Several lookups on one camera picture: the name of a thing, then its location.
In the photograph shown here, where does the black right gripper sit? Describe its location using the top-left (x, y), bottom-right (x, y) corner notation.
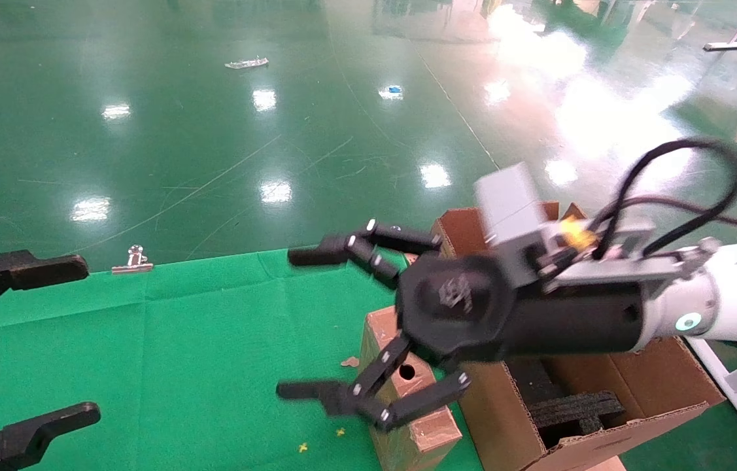
top-left (276, 219), bottom-right (645, 432)

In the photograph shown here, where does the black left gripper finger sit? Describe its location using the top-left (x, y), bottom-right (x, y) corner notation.
top-left (0, 247), bottom-right (90, 334)
top-left (0, 402), bottom-right (101, 471)

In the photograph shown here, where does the small brown cardboard box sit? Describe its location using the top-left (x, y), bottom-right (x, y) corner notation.
top-left (358, 306), bottom-right (464, 471)

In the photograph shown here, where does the large open cardboard carton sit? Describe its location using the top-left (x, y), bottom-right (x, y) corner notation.
top-left (432, 201), bottom-right (727, 471)

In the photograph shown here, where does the silver metal binder clip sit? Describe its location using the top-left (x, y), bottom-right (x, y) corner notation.
top-left (111, 245), bottom-right (154, 274)

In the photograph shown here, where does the large green table cloth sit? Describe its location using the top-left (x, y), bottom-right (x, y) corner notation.
top-left (0, 239), bottom-right (483, 471)

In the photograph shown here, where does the black foam block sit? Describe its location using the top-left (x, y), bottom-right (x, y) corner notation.
top-left (528, 391), bottom-right (626, 449)

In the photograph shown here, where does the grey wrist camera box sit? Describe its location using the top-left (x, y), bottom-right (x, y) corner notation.
top-left (475, 162), bottom-right (565, 288)

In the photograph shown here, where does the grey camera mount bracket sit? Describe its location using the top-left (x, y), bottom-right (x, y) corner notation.
top-left (541, 219), bottom-right (722, 295)

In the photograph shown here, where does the thick black camera cable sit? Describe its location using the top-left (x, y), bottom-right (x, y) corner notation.
top-left (594, 137), bottom-right (737, 259)

